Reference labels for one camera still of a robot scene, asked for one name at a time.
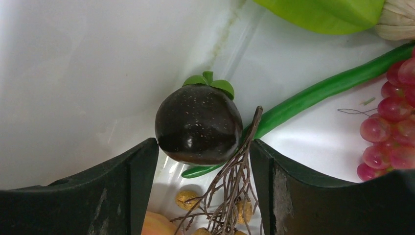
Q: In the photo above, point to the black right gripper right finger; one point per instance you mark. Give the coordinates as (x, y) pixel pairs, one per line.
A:
(297, 200)

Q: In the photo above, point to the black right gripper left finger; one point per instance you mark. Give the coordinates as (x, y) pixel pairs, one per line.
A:
(110, 198)

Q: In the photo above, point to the dark purple mangosteen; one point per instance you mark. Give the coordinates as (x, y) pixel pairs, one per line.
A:
(199, 123)

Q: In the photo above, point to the red grape bunch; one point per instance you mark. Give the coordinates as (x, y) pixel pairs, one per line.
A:
(391, 130)

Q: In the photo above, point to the large orange peach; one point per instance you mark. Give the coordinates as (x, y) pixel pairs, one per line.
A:
(157, 224)

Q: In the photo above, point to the brown longan twig bunch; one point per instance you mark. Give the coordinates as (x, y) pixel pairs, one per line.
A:
(229, 202)

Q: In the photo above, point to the green bean pod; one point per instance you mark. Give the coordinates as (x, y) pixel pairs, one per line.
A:
(329, 87)

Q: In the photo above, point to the white plastic bin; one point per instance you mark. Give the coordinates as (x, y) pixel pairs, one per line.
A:
(81, 81)

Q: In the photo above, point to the green starfruit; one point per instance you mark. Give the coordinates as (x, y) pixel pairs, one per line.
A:
(330, 17)

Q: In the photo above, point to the white garlic bulb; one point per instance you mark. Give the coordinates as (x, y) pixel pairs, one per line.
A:
(397, 20)

